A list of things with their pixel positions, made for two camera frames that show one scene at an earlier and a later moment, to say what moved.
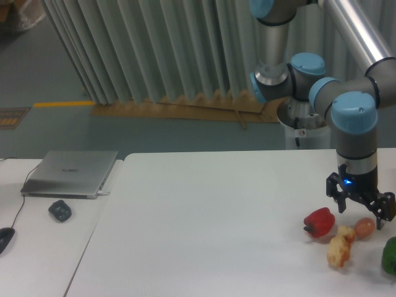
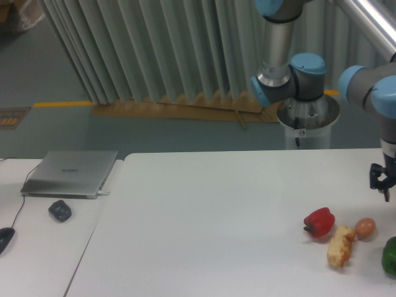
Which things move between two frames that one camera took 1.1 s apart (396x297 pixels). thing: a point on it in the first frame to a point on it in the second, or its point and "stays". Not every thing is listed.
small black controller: x=60 y=210 stays
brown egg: x=364 y=227 stays
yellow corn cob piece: x=339 y=248 stays
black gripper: x=365 y=182 to x=390 y=169
